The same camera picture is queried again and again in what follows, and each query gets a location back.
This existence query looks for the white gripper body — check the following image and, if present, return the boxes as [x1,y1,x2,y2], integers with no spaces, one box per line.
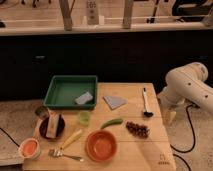
[157,87,181,115]

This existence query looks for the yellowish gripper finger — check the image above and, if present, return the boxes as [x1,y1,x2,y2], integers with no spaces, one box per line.
[164,111,176,125]

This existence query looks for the grey blue towel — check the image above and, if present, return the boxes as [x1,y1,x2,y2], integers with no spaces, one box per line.
[103,96,127,110]

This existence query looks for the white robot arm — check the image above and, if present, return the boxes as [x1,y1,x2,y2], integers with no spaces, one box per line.
[157,62,213,125]

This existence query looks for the red bowl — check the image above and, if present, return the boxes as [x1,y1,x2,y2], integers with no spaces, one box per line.
[85,130,117,162]

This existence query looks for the wooden block in bowl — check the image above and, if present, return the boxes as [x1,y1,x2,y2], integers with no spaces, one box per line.
[46,114,61,139]

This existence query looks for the dark brown bowl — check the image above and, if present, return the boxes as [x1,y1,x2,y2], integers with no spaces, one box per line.
[39,116,65,139]

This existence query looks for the bunch of dark grapes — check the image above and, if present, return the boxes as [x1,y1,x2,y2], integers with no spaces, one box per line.
[126,122,150,138]

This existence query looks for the wooden cutting board table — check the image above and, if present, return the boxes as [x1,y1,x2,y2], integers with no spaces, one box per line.
[23,83,176,171]

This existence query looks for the small green cup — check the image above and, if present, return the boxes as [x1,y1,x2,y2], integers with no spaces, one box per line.
[78,111,90,126]

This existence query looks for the grey sponge in tray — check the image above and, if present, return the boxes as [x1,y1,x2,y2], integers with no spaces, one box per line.
[75,92,93,105]

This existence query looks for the green plastic tray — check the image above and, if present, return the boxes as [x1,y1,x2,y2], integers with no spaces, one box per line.
[43,75,98,110]

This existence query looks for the silver fork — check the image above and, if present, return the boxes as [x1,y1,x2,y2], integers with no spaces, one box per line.
[48,149,84,162]

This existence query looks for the small metal can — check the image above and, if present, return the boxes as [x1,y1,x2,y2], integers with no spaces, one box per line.
[35,106,49,120]

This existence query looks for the orange cup with white rim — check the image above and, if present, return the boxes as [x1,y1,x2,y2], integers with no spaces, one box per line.
[18,138,41,159]

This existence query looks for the black ladle with white handle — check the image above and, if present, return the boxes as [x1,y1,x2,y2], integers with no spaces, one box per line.
[142,88,153,118]

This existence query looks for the black cable right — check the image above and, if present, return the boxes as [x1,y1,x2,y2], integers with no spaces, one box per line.
[169,103,198,171]

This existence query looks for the black cable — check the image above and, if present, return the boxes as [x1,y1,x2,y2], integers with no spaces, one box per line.
[0,127,21,148]
[169,103,198,171]

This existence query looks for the black cable left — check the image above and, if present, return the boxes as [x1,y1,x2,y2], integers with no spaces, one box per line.
[0,127,21,148]

